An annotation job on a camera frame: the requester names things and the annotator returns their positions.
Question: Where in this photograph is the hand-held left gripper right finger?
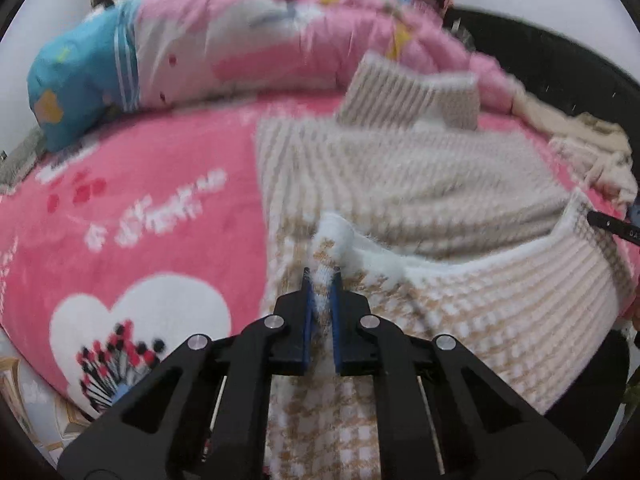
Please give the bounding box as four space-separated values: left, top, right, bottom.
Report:
330 266 586 480

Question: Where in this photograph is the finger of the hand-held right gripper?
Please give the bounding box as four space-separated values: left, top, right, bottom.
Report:
587 210 640 247

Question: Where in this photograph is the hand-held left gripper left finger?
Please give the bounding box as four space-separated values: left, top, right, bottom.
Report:
57 267 316 480

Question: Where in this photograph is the beige checked knit coat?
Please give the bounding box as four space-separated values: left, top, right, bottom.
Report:
255 52 636 480

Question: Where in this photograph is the cream fluffy garment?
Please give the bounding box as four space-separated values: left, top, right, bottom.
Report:
515 95 640 211

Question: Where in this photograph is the black padded headboard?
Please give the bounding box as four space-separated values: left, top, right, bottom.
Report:
442 5 640 131

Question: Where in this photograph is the pink floral blanket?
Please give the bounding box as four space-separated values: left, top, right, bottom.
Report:
0 90 640 416

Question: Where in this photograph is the patterned mattress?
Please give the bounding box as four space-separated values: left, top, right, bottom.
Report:
0 335 101 461

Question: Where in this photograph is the pink and blue cartoon quilt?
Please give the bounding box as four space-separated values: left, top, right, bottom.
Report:
27 0 521 153

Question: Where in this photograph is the grey-green cloth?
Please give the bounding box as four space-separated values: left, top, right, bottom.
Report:
0 127 46 196

